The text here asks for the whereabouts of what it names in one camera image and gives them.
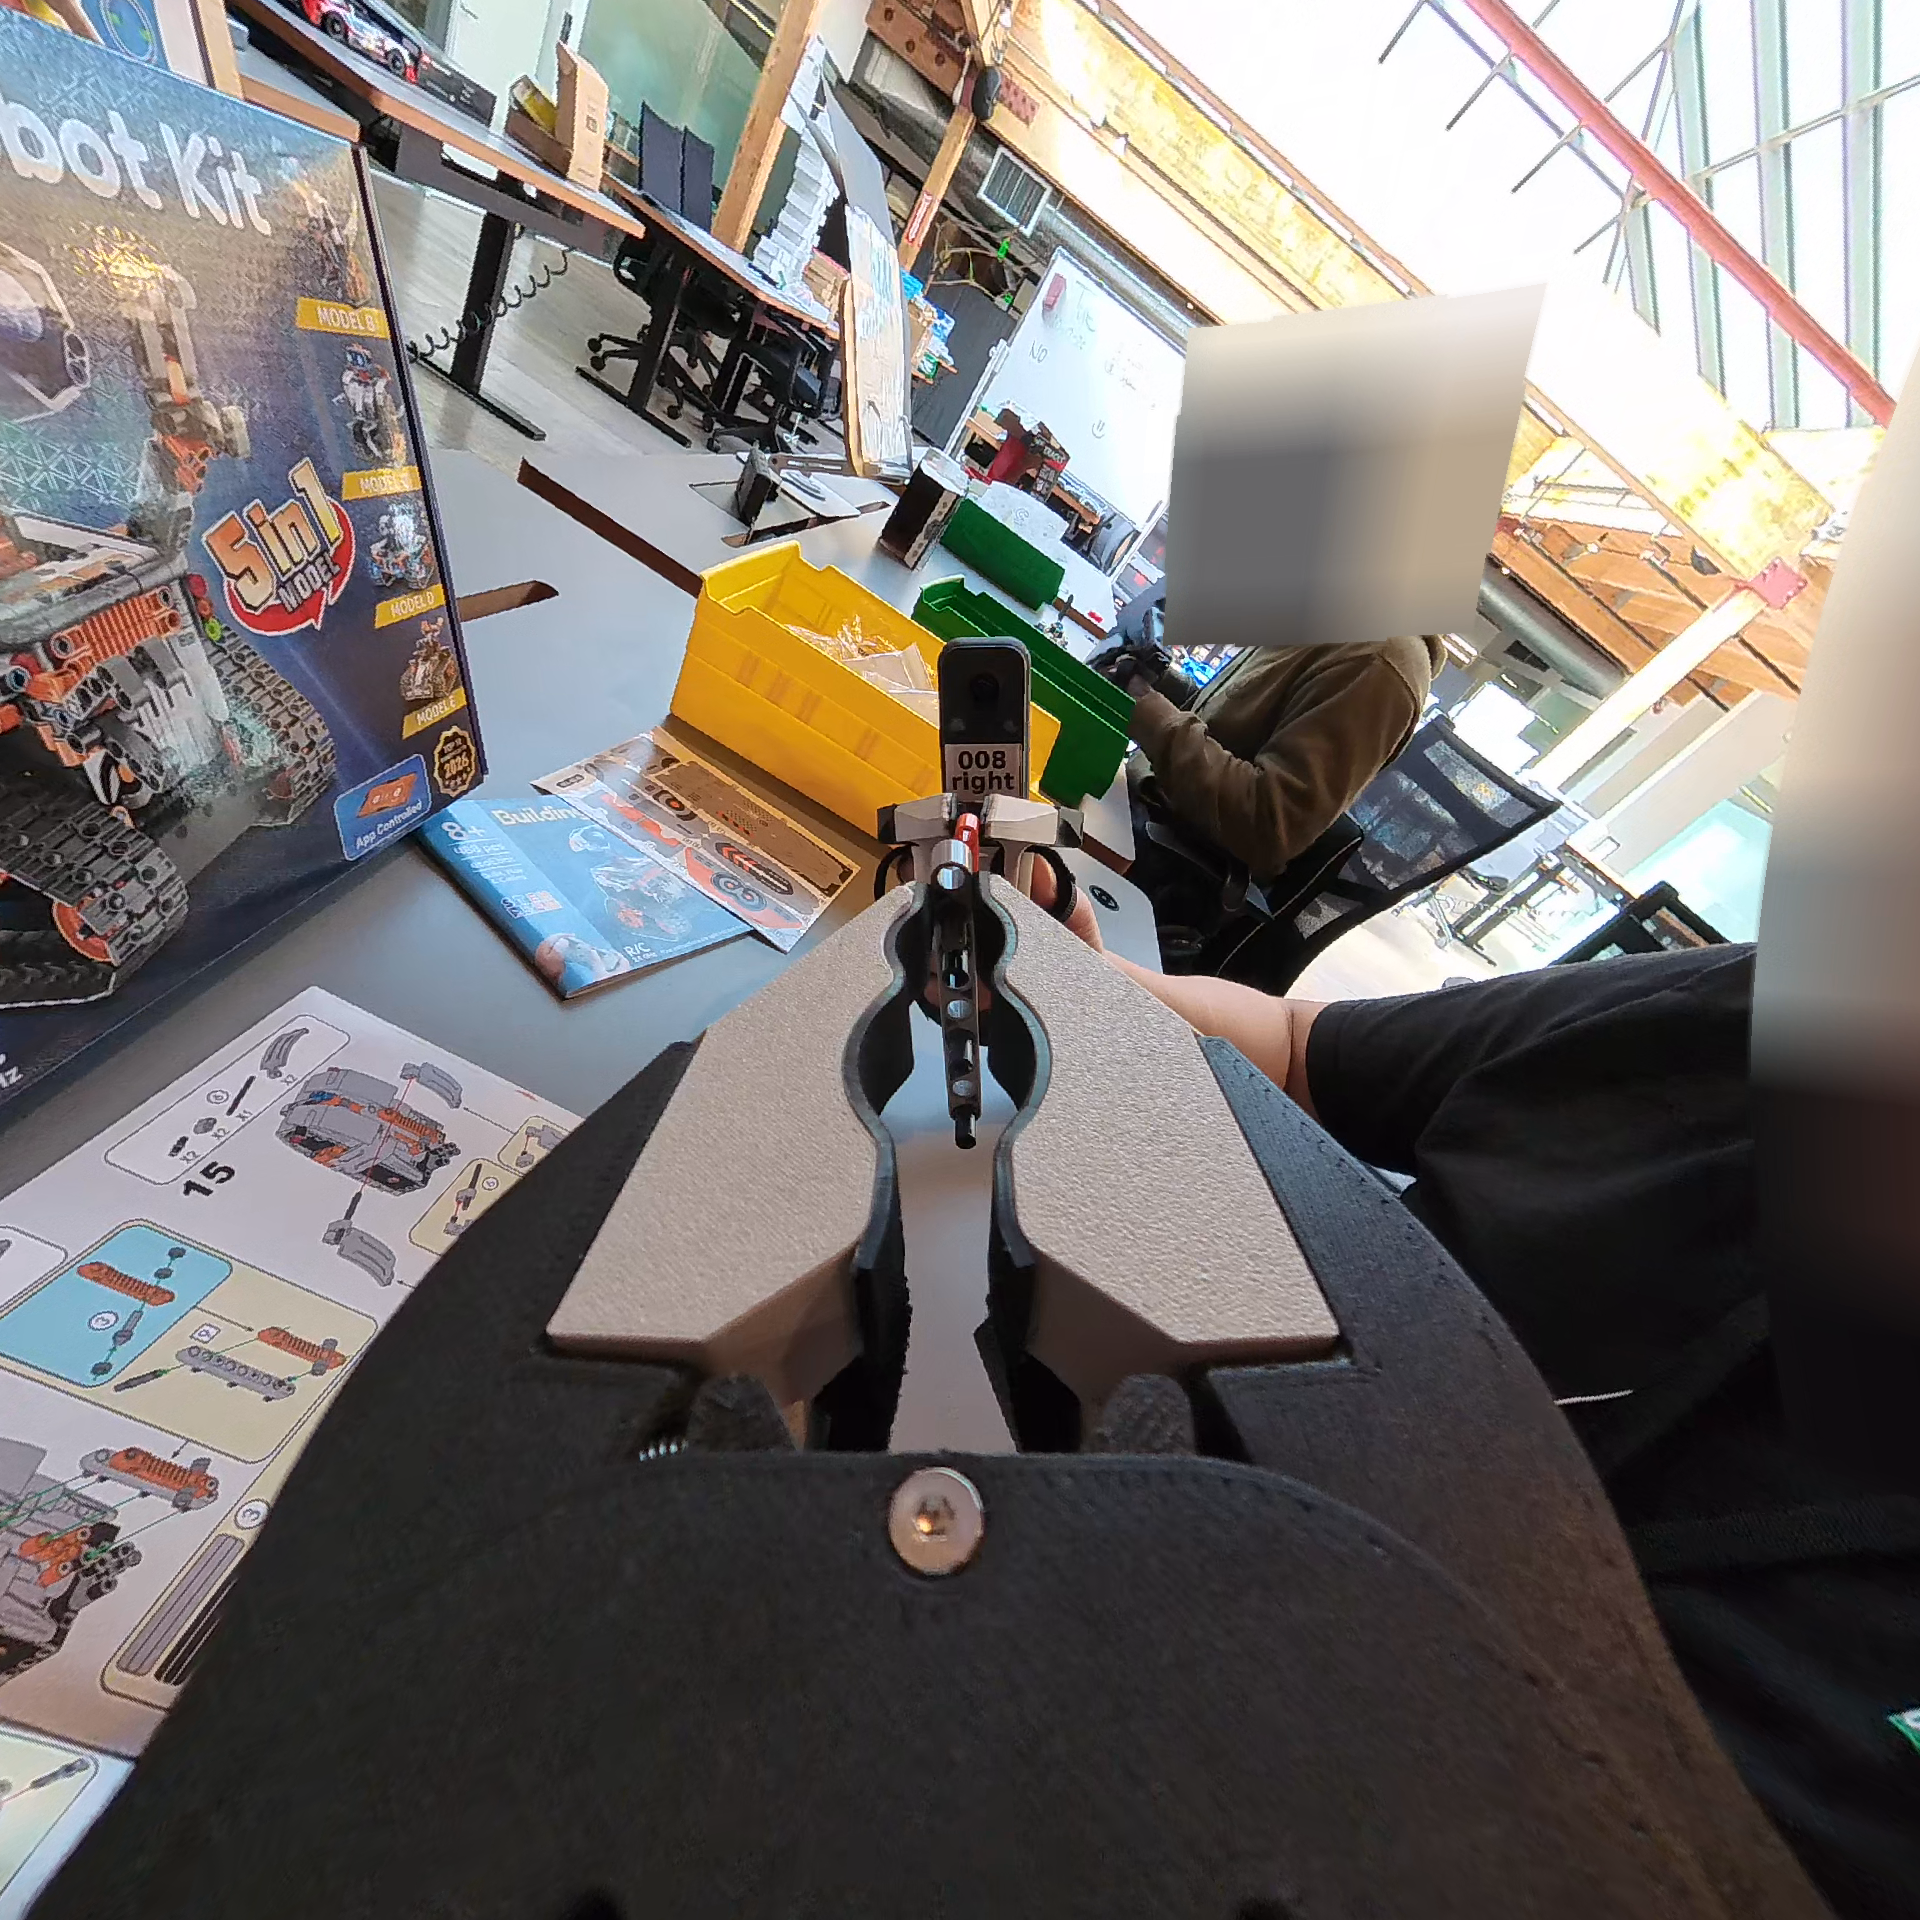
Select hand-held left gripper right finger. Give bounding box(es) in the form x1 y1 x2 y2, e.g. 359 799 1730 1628
979 874 1341 1409

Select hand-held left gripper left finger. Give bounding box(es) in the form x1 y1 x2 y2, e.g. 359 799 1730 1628
546 882 922 1412

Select grey desk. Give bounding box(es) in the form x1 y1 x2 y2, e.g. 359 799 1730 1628
517 451 932 602
0 451 1163 1503

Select long green plastic bin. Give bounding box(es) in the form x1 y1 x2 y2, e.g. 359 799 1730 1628
912 577 1134 805

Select clear plastic bags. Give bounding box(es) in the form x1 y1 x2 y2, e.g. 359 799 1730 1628
795 616 939 700

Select yellow plastic bin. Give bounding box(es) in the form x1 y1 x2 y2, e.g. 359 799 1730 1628
670 539 1058 805

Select short green plastic bin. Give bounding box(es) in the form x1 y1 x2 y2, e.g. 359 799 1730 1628
941 496 1067 608

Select sticker sheet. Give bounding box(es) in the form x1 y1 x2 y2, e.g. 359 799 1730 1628
532 730 860 952

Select dark cube box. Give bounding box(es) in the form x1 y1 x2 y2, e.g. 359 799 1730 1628
878 451 968 570

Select black desktop stand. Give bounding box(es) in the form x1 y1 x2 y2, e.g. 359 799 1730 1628
726 451 864 543

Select blue manual booklet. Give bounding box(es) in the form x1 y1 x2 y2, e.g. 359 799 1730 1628
415 796 751 1000

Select whiteboard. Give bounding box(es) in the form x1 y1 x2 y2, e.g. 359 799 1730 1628
975 247 1187 513

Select upright cardboard board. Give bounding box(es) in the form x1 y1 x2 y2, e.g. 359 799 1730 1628
838 202 917 482

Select black mesh office chair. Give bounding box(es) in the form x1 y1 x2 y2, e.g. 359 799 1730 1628
1200 719 1562 992

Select open instruction booklet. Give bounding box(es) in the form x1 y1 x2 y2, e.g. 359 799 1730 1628
0 985 582 1920

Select wooden table with black legs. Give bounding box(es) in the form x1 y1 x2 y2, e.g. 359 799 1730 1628
598 180 840 453
239 0 646 436

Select blue robot kit box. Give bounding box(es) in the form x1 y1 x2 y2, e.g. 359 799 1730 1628
0 97 490 1113

